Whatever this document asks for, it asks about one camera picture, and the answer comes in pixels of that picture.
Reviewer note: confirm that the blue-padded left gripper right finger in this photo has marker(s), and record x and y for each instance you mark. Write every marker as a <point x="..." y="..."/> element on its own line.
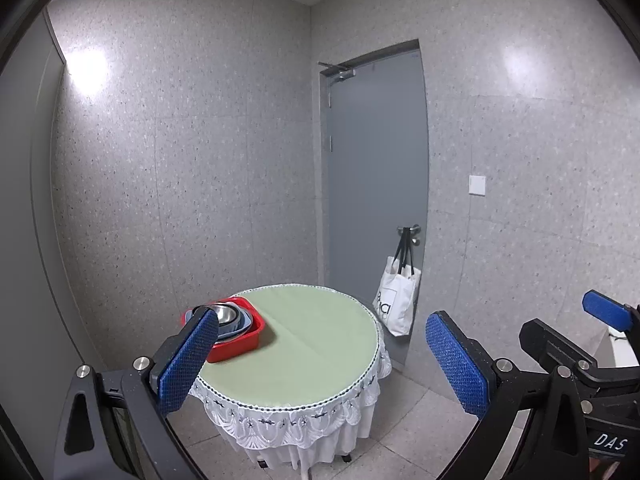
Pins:
<point x="464" y="361"/>

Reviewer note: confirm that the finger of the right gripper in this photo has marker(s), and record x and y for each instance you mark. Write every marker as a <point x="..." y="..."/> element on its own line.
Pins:
<point x="618" y="316"/>
<point x="550" y="349"/>

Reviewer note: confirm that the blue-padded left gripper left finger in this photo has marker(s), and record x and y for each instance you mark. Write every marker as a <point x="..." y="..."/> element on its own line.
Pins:
<point x="180" y="358"/>

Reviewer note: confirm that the large steel mixing bowl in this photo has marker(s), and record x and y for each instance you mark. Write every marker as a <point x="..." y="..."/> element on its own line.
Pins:
<point x="229" y="331"/>

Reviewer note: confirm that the light blue square plate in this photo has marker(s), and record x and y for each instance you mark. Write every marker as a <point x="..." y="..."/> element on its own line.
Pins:
<point x="219" y="341"/>

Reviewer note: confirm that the person's right hand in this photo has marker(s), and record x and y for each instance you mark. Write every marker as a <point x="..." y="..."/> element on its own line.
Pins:
<point x="605" y="469"/>

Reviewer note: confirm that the red plastic square basin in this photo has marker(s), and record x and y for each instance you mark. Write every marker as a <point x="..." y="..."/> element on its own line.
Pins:
<point x="247" y="342"/>

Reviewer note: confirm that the white tote bag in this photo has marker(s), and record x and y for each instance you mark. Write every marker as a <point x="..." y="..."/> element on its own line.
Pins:
<point x="395" y="300"/>

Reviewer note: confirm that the round table green tablecloth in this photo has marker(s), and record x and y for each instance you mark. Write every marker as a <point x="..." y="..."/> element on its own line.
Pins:
<point x="307" y="393"/>

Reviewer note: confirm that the grey door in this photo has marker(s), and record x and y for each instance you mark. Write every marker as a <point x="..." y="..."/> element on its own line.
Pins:
<point x="374" y="129"/>

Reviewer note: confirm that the door closer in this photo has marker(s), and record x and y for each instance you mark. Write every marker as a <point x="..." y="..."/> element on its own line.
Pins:
<point x="338" y="71"/>

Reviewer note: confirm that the metal door handle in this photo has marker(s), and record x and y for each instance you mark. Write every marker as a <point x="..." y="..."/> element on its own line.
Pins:
<point x="414" y="233"/>

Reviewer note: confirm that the white wall switch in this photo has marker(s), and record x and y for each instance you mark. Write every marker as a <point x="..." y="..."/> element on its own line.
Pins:
<point x="477" y="185"/>

